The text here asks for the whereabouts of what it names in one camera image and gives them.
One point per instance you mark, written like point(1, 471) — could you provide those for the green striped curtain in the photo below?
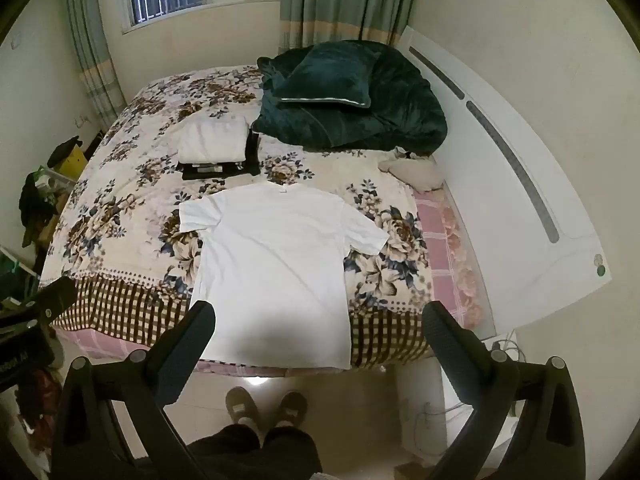
point(345, 0)
point(92, 50)

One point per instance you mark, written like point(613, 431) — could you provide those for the floral bed blanket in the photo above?
point(125, 200)

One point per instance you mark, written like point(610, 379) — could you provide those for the white t-shirt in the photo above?
point(275, 270)

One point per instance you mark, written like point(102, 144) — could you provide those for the folded cream garment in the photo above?
point(212, 140)

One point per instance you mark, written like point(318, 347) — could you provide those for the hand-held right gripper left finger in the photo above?
point(196, 327)

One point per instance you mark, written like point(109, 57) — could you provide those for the white bed headboard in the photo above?
point(500, 185)

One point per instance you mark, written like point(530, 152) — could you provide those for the round headboard sticker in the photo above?
point(599, 266)

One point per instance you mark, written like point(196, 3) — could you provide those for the dark green pillow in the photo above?
point(327, 75)

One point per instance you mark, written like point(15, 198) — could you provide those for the person's black pants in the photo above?
point(260, 452)

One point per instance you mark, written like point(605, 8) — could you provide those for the folded black garment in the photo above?
point(220, 171)

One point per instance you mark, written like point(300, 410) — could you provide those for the pink floral bed sheet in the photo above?
point(445, 245)

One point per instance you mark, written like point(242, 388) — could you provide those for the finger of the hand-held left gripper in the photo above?
point(55, 297)

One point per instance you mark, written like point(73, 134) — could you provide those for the black hat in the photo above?
point(67, 147)

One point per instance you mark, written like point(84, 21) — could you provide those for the dark green plush blanket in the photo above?
point(390, 115)

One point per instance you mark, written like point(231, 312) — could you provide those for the crumpled beige cloth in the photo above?
point(415, 170)

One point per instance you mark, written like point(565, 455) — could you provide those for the person's right shoe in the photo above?
point(291, 406)

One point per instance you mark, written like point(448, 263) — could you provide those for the person's left shoe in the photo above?
point(242, 405)

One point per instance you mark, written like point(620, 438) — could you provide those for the green storage shelf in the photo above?
point(15, 275)

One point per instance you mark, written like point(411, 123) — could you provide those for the person's shoe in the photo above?
point(291, 406)
point(242, 405)

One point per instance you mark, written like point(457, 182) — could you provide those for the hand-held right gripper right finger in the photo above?
point(439, 330)

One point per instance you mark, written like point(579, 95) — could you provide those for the yellow box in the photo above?
point(70, 165)

